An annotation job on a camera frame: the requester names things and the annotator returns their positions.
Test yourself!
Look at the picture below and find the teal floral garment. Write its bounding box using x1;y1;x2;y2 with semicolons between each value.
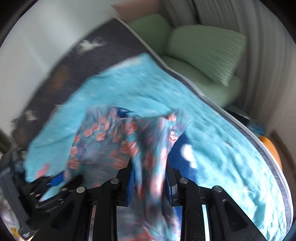
65;107;190;240

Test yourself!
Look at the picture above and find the turquoise star quilt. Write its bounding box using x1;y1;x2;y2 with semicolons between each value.
24;52;290;241

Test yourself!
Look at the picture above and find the navy star blanket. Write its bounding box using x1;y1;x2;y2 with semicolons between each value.
115;106;200;232

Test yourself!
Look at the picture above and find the orange object beside bed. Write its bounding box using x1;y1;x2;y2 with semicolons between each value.
259;136;283;170

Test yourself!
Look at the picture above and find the white pleated curtain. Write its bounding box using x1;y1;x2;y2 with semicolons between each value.
163;1;295;131

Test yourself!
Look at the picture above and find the dark deer-print mattress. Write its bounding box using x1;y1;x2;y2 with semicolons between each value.
12;19;294;240

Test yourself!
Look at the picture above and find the green ribbed cushion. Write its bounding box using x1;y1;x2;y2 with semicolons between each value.
166;25;246;87

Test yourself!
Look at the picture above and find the pale green cushion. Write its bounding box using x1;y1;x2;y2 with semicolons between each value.
128;14;241;108

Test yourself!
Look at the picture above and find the pink beige cushion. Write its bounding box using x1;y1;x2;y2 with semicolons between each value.
112;0;162;22

